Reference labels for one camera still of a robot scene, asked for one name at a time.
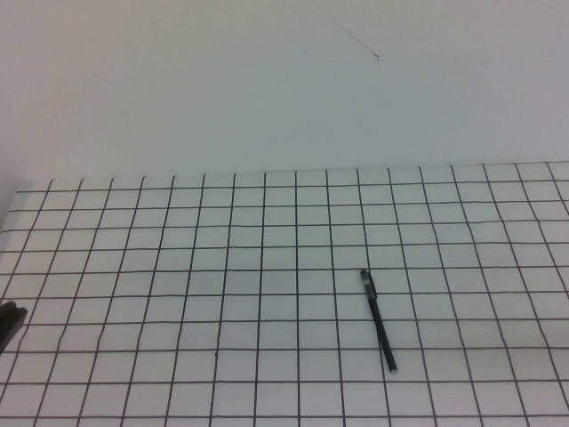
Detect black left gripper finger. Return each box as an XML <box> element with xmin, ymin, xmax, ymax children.
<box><xmin>0</xmin><ymin>303</ymin><xmax>29</xmax><ymax>356</ymax></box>
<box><xmin>0</xmin><ymin>300</ymin><xmax>18</xmax><ymax>344</ymax></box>

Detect clear pen cap black clip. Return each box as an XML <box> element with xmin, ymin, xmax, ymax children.
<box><xmin>359</xmin><ymin>268</ymin><xmax>380</xmax><ymax>301</ymax></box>

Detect black pen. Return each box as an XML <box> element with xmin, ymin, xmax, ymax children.
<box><xmin>365</xmin><ymin>284</ymin><xmax>399</xmax><ymax>374</ymax></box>

